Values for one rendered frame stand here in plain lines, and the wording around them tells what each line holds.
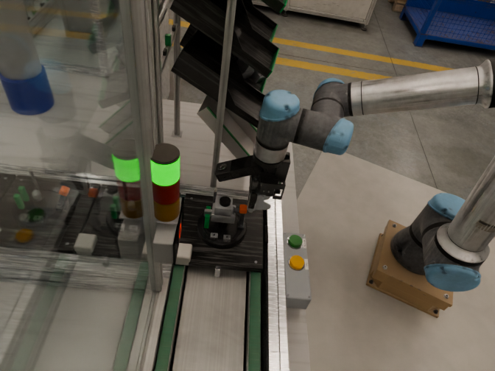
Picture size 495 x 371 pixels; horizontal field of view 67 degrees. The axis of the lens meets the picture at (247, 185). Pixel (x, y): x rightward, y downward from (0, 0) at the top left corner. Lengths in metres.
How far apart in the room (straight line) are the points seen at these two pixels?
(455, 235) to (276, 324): 0.46
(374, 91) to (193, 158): 0.78
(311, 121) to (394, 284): 0.61
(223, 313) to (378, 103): 0.63
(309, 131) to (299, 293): 0.45
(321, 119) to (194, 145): 0.80
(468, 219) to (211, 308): 0.64
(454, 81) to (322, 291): 0.66
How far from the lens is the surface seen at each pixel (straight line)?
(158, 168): 0.62
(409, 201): 1.54
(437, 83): 0.87
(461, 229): 0.95
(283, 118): 0.76
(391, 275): 1.17
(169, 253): 0.75
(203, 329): 1.00
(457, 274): 1.00
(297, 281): 1.04
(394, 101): 0.87
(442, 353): 1.24
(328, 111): 0.81
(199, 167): 1.40
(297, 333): 1.09
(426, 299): 1.23
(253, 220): 1.12
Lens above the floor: 1.84
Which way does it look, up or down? 46 degrees down
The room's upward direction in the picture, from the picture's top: 11 degrees clockwise
